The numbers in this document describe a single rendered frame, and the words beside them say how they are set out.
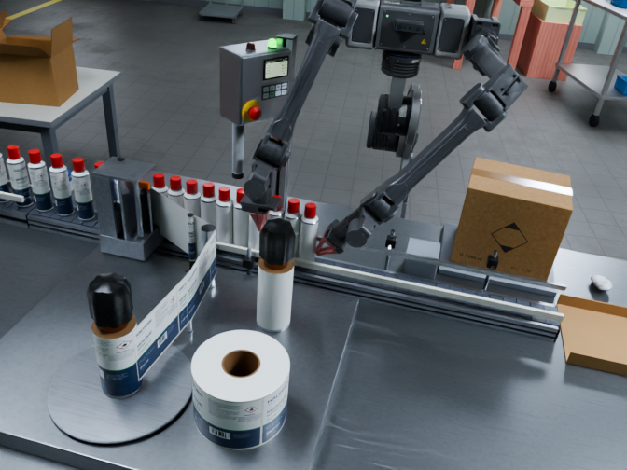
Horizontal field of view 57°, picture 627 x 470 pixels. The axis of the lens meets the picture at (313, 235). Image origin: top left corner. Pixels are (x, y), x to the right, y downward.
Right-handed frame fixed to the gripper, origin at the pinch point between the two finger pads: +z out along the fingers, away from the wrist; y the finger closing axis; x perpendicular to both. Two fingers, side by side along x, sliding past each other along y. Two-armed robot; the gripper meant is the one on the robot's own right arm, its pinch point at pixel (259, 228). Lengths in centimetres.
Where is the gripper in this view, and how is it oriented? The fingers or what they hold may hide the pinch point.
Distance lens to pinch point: 165.3
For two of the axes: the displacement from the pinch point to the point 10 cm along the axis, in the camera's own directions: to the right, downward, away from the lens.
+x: 2.3, -5.0, 8.4
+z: -0.8, 8.5, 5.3
